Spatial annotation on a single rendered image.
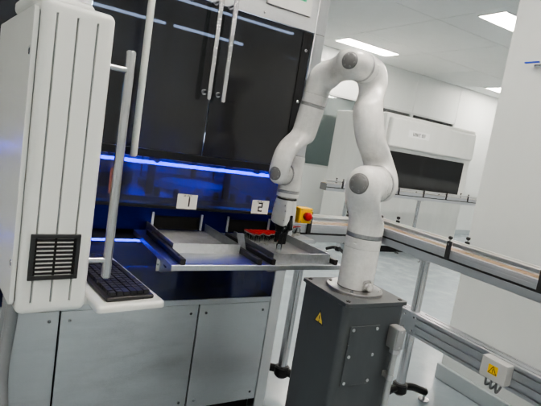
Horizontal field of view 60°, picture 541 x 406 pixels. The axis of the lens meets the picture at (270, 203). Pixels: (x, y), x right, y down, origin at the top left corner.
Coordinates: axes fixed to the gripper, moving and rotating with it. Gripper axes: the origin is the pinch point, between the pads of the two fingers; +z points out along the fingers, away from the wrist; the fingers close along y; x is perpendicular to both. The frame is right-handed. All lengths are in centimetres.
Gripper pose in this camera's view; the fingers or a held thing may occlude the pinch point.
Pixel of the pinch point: (280, 238)
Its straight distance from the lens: 178.2
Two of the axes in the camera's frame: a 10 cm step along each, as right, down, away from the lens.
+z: -1.6, 9.8, 1.4
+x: 8.5, 0.7, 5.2
